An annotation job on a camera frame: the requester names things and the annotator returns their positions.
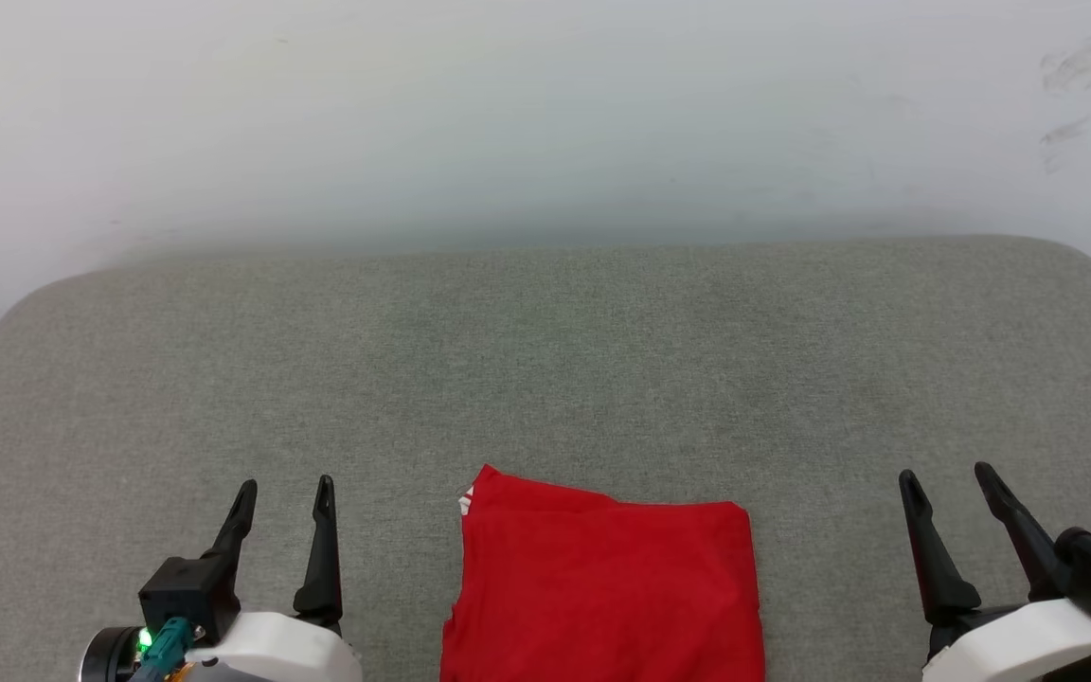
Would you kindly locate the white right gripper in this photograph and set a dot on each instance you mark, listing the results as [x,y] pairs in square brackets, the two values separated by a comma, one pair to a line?
[1028,644]

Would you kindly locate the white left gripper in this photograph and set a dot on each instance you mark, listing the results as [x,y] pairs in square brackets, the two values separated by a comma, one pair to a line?
[280,654]

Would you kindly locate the red Bulls basketball jersey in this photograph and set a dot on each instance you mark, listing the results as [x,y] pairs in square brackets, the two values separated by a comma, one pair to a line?
[602,597]

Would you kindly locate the grey fabric sofa cushion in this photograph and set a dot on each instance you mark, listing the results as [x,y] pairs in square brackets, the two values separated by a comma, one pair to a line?
[545,379]

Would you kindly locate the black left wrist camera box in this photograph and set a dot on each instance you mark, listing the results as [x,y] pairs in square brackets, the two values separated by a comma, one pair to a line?
[187,592]

